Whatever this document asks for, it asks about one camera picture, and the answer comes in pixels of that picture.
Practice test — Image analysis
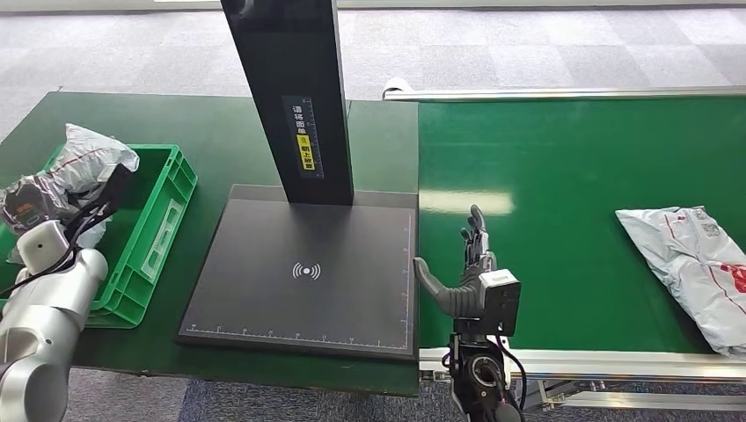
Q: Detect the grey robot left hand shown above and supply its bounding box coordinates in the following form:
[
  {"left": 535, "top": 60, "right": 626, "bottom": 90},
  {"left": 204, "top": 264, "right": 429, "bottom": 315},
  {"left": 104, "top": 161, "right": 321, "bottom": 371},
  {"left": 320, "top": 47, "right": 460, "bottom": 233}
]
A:
[{"left": 0, "top": 171, "right": 80, "bottom": 234}]

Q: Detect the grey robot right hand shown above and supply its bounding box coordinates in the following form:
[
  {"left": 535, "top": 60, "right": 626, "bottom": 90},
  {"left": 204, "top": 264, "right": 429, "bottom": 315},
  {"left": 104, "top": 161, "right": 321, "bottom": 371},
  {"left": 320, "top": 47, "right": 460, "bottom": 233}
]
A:
[{"left": 412, "top": 205, "right": 498, "bottom": 320}]

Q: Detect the grey red-print package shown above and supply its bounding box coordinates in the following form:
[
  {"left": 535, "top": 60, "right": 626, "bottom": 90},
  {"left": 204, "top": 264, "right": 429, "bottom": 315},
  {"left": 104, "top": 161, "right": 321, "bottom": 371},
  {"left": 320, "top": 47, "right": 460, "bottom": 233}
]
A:
[{"left": 0, "top": 123, "right": 141, "bottom": 266}]

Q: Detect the green conveyor belt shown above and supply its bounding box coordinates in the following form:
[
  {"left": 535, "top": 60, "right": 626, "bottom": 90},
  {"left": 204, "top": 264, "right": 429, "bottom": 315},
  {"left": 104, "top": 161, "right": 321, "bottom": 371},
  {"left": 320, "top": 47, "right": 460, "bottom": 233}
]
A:
[{"left": 418, "top": 96, "right": 746, "bottom": 354}]

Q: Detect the white conveyor roller end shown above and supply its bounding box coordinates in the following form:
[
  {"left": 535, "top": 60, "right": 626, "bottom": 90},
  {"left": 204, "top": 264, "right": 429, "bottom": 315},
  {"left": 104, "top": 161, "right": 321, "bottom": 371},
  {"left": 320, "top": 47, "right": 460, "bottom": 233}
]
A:
[{"left": 383, "top": 76, "right": 415, "bottom": 99}]

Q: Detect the flat grey QR-code package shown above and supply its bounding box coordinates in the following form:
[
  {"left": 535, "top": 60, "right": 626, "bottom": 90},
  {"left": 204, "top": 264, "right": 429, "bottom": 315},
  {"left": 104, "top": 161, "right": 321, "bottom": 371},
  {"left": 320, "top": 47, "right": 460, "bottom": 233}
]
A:
[{"left": 616, "top": 205, "right": 746, "bottom": 358}]

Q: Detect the green plastic crate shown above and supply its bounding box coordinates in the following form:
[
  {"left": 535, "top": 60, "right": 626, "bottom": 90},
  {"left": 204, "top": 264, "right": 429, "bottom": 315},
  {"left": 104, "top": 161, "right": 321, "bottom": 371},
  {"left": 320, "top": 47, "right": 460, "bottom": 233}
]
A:
[{"left": 0, "top": 144, "right": 198, "bottom": 331}]

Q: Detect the clear crate label holder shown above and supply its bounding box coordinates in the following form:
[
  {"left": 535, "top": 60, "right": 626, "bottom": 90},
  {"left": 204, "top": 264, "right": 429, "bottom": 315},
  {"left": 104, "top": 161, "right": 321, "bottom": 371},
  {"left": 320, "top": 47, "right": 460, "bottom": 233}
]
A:
[{"left": 141, "top": 199, "right": 185, "bottom": 282}]

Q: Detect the yellow warning sticker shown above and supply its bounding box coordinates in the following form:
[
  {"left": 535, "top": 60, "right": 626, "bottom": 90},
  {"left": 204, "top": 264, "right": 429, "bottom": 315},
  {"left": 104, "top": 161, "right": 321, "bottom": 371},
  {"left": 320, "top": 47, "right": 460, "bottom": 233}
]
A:
[{"left": 296, "top": 134, "right": 316, "bottom": 171}]

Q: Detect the black ruler label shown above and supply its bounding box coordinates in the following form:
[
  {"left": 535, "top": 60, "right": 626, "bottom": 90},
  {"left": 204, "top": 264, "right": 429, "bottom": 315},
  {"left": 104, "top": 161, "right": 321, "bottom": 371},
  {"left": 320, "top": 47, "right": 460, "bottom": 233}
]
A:
[{"left": 282, "top": 96, "right": 325, "bottom": 180}]

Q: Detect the black scanner column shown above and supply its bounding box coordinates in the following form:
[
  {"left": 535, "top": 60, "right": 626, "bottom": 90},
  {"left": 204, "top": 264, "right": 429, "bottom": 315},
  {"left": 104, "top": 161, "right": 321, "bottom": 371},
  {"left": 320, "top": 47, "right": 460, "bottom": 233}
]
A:
[{"left": 220, "top": 0, "right": 355, "bottom": 206}]

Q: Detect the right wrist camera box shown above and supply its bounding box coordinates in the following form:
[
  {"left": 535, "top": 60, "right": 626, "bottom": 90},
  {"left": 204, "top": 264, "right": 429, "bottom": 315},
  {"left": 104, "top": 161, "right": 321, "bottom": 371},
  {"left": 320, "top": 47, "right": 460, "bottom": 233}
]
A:
[{"left": 478, "top": 268, "right": 523, "bottom": 338}]

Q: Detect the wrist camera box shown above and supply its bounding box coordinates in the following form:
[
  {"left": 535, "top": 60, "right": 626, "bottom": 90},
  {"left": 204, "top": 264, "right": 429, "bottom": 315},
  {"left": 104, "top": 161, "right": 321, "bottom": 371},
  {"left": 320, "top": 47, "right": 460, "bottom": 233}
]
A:
[
  {"left": 478, "top": 268, "right": 523, "bottom": 338},
  {"left": 16, "top": 164, "right": 136, "bottom": 276}
]

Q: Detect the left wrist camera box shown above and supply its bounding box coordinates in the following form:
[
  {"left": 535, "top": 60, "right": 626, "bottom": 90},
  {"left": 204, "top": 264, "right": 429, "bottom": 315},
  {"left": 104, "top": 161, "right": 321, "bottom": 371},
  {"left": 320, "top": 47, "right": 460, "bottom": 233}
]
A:
[{"left": 16, "top": 164, "right": 136, "bottom": 276}]

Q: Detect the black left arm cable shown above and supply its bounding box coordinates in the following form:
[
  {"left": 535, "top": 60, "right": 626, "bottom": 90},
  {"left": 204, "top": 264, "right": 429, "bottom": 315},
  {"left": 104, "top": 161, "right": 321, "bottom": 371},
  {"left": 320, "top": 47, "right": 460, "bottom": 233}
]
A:
[{"left": 0, "top": 198, "right": 114, "bottom": 298}]

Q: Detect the black scanner base plate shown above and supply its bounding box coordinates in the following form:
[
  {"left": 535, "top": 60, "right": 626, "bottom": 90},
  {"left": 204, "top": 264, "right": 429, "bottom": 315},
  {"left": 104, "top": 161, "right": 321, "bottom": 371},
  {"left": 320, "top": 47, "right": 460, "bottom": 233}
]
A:
[{"left": 177, "top": 184, "right": 420, "bottom": 360}]

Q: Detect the thick aluminium conveyor rail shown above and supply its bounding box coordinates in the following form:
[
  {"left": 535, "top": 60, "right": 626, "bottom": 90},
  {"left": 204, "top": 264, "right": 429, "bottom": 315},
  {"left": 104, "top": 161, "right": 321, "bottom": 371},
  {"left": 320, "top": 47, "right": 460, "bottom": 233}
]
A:
[{"left": 418, "top": 347, "right": 746, "bottom": 382}]

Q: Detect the grey conveyor support frame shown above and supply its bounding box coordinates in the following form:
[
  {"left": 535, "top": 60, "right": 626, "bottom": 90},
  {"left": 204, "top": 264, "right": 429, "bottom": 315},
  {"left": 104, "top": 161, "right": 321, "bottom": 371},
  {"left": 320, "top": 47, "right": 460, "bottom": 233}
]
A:
[{"left": 524, "top": 378, "right": 746, "bottom": 410}]

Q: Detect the thin aluminium conveyor rail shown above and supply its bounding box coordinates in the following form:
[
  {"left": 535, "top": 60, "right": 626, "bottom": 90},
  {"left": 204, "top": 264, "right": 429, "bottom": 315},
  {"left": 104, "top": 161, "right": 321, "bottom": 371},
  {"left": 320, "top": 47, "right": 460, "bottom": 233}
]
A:
[{"left": 383, "top": 87, "right": 746, "bottom": 102}]

